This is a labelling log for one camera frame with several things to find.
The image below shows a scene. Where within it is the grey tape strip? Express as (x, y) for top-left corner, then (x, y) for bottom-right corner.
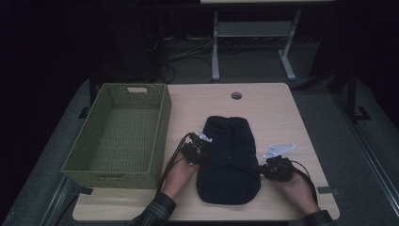
(317, 186), (341, 196)

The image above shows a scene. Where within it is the bundle of floor cables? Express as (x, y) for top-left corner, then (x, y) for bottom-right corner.
(145, 33), (215, 85)

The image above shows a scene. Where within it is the black tape strip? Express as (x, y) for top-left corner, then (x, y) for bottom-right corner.
(74, 186), (94, 196)

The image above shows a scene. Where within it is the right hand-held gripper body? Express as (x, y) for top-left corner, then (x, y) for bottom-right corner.
(259, 142), (297, 184)

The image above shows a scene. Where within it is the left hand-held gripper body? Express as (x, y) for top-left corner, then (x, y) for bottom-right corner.
(180, 130), (214, 167)

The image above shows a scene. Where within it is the person's left hand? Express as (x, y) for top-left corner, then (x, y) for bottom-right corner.
(161, 153), (200, 201)

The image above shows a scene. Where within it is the person's right hand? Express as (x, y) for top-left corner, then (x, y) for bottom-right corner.
(272, 171), (322, 217)

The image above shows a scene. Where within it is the green woven basket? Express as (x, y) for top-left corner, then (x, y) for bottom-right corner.
(60, 82), (173, 190)

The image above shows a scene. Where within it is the black metal stand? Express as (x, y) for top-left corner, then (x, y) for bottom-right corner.
(328, 61), (373, 124)

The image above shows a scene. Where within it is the dark cloth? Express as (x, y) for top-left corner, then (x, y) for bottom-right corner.
(196, 115), (263, 206)

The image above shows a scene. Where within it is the white metal table frame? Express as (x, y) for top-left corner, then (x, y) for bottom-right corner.
(211, 8), (302, 82)

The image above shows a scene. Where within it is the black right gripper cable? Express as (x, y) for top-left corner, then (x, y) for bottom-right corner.
(290, 159), (319, 205)

